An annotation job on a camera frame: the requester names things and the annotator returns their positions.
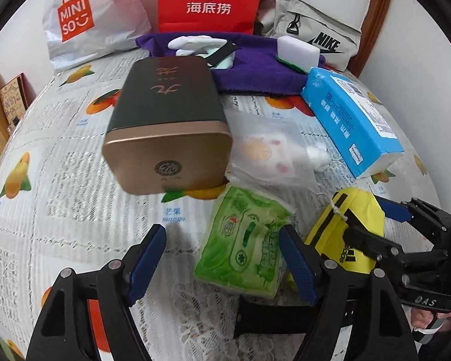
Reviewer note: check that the white mannequin hand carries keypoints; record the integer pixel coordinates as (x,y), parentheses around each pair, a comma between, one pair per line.
(188,43)

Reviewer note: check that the blue tissue pack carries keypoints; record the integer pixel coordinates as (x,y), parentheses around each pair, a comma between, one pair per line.
(345,120)

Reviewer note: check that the fruit print tablecloth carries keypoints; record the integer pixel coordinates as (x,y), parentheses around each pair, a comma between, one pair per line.
(60,214)

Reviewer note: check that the white sponge block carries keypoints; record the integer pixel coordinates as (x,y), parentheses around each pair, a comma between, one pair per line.
(297,50)

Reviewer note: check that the grey waist bag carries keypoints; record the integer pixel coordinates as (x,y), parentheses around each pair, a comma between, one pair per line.
(312,18)

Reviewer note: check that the brown wooden door frame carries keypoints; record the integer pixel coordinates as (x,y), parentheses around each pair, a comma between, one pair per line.
(376,15)

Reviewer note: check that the dark green packet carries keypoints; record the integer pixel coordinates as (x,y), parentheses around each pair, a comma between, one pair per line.
(294,67)

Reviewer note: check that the clear plastic bag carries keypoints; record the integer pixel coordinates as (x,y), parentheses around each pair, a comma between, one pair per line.
(263,158)

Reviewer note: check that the white cotton ball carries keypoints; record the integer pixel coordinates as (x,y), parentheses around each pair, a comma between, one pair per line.
(317,158)

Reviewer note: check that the person's right hand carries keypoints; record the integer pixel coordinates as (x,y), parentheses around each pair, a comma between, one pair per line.
(423,319)

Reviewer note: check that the dark green tin box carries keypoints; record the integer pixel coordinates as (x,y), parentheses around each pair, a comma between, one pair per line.
(165,120)

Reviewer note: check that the red paper bag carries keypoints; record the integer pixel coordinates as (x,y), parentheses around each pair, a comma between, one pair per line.
(173,15)

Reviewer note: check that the yellow mini pouch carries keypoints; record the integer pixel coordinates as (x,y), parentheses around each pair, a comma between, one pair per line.
(323,240)

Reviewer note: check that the mint green cloth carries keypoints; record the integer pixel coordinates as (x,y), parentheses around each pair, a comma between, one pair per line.
(226,64)

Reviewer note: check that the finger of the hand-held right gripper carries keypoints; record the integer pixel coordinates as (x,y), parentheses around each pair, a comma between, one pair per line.
(396,210)
(376,248)

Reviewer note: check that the brown patterned book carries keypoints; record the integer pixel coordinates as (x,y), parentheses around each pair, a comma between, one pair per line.
(13,97)

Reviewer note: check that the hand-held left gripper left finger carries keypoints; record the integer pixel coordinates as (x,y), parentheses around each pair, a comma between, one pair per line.
(146,267)

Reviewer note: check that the purple towel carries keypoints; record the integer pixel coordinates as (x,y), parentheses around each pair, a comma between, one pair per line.
(255,73)

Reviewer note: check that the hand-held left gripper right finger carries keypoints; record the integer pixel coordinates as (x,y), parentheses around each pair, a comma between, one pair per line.
(298,267)

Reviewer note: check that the white plastic shopping bag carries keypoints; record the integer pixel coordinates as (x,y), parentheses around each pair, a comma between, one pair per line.
(105,15)

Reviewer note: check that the light green tissue pack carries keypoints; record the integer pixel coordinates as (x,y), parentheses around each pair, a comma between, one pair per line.
(240,244)

